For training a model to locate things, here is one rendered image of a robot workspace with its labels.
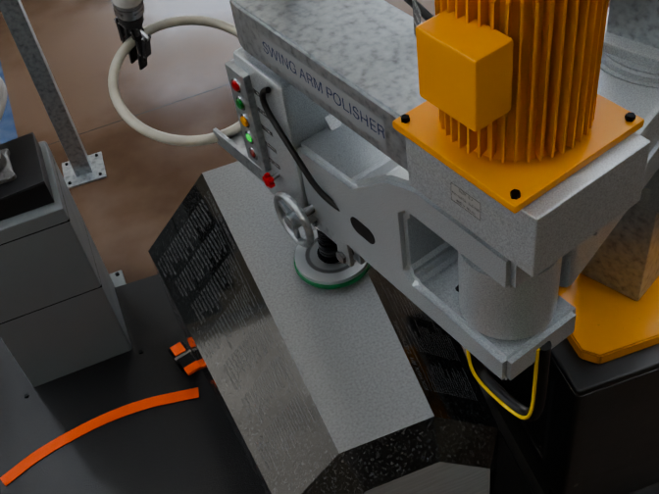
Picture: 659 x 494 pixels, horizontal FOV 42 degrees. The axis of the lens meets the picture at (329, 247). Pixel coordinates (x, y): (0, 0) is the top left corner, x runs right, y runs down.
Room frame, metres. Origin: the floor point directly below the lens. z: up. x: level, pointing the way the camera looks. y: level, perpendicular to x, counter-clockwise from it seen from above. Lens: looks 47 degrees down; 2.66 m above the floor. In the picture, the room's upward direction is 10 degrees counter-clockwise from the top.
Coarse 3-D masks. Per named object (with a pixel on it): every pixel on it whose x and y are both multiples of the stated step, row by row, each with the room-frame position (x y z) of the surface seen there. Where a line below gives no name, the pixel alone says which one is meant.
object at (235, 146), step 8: (216, 128) 2.00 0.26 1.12; (224, 136) 1.95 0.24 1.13; (232, 136) 2.00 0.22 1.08; (240, 136) 1.99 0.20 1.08; (224, 144) 1.95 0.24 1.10; (232, 144) 1.91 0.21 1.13; (240, 144) 1.96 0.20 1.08; (232, 152) 1.91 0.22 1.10; (240, 152) 1.87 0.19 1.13; (240, 160) 1.88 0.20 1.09; (248, 160) 1.83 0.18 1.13; (248, 168) 1.84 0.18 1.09; (256, 168) 1.80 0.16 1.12; (312, 224) 1.56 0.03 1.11; (320, 224) 1.54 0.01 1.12; (328, 232) 1.51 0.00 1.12; (336, 256) 1.42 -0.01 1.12; (344, 256) 1.41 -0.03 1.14; (360, 256) 1.40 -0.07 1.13; (360, 264) 1.40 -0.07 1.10
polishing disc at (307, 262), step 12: (300, 252) 1.65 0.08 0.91; (312, 252) 1.65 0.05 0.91; (300, 264) 1.61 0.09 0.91; (312, 264) 1.60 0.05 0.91; (324, 264) 1.60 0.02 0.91; (336, 264) 1.59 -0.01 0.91; (312, 276) 1.56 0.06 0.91; (324, 276) 1.55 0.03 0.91; (336, 276) 1.54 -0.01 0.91; (348, 276) 1.53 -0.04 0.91
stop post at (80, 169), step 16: (0, 0) 3.28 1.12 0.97; (16, 0) 3.29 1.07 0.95; (16, 16) 3.28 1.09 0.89; (16, 32) 3.28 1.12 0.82; (32, 32) 3.31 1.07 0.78; (32, 48) 3.28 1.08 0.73; (32, 64) 3.28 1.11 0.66; (32, 80) 3.27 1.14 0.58; (48, 80) 3.28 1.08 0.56; (48, 96) 3.28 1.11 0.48; (48, 112) 3.27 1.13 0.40; (64, 112) 3.28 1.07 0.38; (64, 128) 3.28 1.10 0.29; (64, 144) 3.27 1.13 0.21; (80, 144) 3.30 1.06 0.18; (80, 160) 3.28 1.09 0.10; (96, 160) 3.37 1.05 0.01; (64, 176) 3.29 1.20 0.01; (80, 176) 3.27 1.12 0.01; (96, 176) 3.24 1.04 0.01
